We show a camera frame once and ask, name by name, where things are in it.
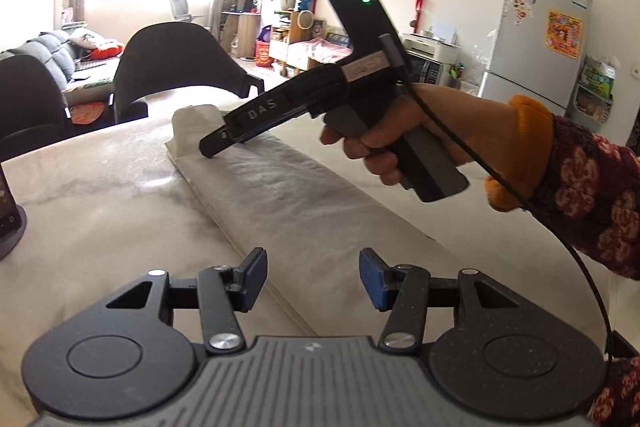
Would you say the white shopping bag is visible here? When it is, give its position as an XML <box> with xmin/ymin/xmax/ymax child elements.
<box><xmin>165</xmin><ymin>103</ymin><xmax>453</xmax><ymax>338</ymax></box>

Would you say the low white drawer cabinet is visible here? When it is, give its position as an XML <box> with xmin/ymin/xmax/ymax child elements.
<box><xmin>267</xmin><ymin>39</ymin><xmax>351</xmax><ymax>78</ymax></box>

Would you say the white printed pillow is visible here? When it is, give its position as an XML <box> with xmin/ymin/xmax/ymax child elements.
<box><xmin>67</xmin><ymin>27</ymin><xmax>108</xmax><ymax>51</ymax></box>

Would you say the grey sofa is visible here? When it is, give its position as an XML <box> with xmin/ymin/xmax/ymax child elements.
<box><xmin>0</xmin><ymin>29</ymin><xmax>123</xmax><ymax>108</ymax></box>

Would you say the silver refrigerator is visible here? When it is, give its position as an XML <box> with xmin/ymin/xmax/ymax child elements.
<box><xmin>480</xmin><ymin>0</ymin><xmax>595</xmax><ymax>118</ymax></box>

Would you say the black microwave oven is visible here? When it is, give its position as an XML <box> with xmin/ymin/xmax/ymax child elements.
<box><xmin>405</xmin><ymin>52</ymin><xmax>444</xmax><ymax>86</ymax></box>

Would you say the wooden desk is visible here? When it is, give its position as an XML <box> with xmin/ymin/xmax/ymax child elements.
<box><xmin>220</xmin><ymin>9</ymin><xmax>261</xmax><ymax>58</ymax></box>

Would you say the round black phone stand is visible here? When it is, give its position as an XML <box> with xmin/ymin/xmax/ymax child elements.
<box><xmin>0</xmin><ymin>204</ymin><xmax>30</xmax><ymax>260</ymax></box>

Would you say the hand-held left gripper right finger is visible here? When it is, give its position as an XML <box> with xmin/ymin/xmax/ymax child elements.
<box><xmin>360</xmin><ymin>248</ymin><xmax>521</xmax><ymax>353</ymax></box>

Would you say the black dining chair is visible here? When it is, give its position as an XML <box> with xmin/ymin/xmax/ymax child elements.
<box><xmin>0</xmin><ymin>54</ymin><xmax>69</xmax><ymax>158</ymax></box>
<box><xmin>107</xmin><ymin>22</ymin><xmax>265</xmax><ymax>125</ymax></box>

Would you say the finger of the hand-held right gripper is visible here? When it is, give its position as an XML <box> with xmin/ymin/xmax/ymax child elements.
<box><xmin>199</xmin><ymin>121</ymin><xmax>261</xmax><ymax>158</ymax></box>

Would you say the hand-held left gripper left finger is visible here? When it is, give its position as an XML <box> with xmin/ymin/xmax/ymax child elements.
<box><xmin>105</xmin><ymin>247</ymin><xmax>268</xmax><ymax>354</ymax></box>

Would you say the colourful fridge poster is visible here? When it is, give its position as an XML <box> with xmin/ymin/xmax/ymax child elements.
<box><xmin>547</xmin><ymin>11</ymin><xmax>584</xmax><ymax>60</ymax></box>

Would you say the pink cloth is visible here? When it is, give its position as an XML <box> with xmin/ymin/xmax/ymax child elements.
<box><xmin>300</xmin><ymin>38</ymin><xmax>352</xmax><ymax>62</ymax></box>

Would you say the white printer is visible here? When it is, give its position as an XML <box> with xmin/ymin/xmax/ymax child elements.
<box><xmin>402</xmin><ymin>24</ymin><xmax>461</xmax><ymax>64</ymax></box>

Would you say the red gift box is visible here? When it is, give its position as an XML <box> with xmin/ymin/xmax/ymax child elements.
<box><xmin>255</xmin><ymin>39</ymin><xmax>274</xmax><ymax>68</ymax></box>

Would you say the grey office chair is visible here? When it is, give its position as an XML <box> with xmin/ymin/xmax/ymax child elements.
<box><xmin>169</xmin><ymin>0</ymin><xmax>208</xmax><ymax>26</ymax></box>

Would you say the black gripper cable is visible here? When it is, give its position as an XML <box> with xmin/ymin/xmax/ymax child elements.
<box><xmin>379</xmin><ymin>34</ymin><xmax>617</xmax><ymax>360</ymax></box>

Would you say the person's floral jacket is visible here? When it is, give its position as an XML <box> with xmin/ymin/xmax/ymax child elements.
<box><xmin>587</xmin><ymin>353</ymin><xmax>640</xmax><ymax>427</ymax></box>

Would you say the white wall rack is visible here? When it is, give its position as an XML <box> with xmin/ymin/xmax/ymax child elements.
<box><xmin>572</xmin><ymin>54</ymin><xmax>619</xmax><ymax>122</ymax></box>

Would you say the orange patterned seat pad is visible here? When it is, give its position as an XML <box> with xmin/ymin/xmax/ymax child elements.
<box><xmin>70</xmin><ymin>102</ymin><xmax>106</xmax><ymax>126</ymax></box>

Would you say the person's right hand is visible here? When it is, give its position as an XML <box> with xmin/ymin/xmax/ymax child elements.
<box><xmin>320</xmin><ymin>83</ymin><xmax>516</xmax><ymax>188</ymax></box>

